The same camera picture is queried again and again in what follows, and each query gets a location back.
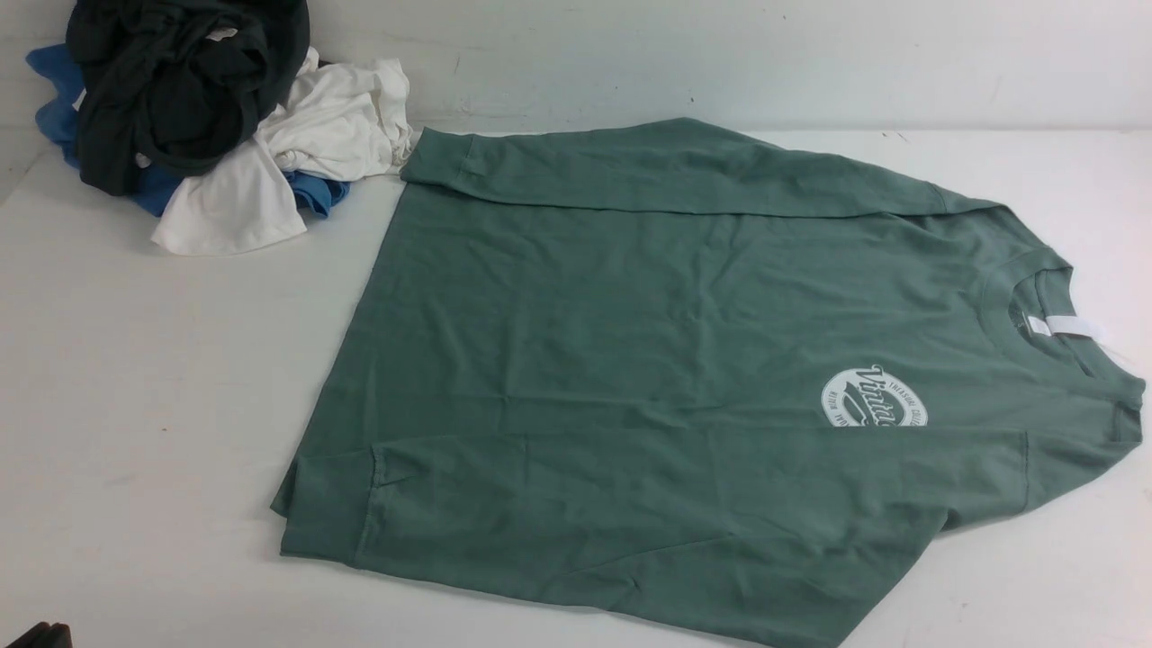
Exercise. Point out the green long sleeve shirt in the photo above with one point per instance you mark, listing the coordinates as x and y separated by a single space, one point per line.
676 373

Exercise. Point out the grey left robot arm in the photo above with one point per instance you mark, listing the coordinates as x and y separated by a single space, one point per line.
45 635

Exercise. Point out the white crumpled shirt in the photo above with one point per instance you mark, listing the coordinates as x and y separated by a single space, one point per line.
340 123

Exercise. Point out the dark green crumpled garment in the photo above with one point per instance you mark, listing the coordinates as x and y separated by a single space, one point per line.
181 83

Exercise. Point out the blue crumpled garment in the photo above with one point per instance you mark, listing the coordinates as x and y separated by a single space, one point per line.
57 121

